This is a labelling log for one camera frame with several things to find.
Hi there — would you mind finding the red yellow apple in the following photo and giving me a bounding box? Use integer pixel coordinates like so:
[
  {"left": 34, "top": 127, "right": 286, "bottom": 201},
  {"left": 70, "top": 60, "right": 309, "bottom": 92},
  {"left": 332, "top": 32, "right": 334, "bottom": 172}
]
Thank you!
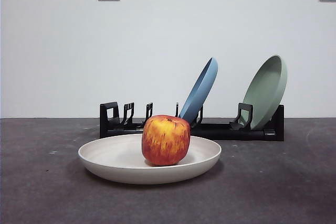
[{"left": 141, "top": 114, "right": 191, "bottom": 167}]

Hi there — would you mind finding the cream yellow plate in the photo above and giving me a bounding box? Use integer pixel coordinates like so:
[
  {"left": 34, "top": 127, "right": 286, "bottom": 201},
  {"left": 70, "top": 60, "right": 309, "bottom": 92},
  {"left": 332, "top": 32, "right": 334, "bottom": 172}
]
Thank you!
[{"left": 77, "top": 133, "right": 223, "bottom": 185}]

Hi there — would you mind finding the blue plate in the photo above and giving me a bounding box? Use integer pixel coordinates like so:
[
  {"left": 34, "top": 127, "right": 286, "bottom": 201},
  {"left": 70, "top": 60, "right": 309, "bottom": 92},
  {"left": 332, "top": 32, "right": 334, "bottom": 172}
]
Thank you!
[{"left": 177, "top": 57, "right": 219, "bottom": 127}]

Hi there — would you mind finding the black plate rack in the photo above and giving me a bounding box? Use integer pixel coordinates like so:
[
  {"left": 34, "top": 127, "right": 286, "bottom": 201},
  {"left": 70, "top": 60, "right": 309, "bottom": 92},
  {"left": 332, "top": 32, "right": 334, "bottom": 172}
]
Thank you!
[{"left": 99, "top": 101, "right": 285, "bottom": 142}]

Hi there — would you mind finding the green plate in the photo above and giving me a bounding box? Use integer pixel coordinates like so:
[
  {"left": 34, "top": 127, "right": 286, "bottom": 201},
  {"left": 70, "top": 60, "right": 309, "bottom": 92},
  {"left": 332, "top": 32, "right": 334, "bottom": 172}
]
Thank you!
[{"left": 241, "top": 55, "right": 288, "bottom": 131}]

